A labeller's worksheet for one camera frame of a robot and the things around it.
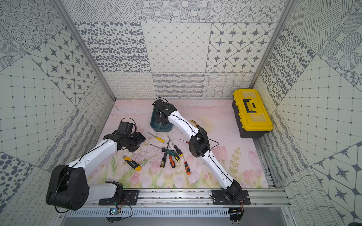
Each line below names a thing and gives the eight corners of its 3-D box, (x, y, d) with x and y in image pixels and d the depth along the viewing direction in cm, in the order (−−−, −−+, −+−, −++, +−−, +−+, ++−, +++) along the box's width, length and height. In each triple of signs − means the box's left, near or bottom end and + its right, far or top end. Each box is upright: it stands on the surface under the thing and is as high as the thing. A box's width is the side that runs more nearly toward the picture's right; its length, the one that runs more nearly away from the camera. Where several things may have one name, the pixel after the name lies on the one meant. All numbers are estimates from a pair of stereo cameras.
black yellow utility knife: (122, 159, 89) (121, 158, 88) (126, 155, 91) (125, 154, 90) (139, 172, 85) (138, 171, 83) (142, 168, 86) (141, 166, 85)
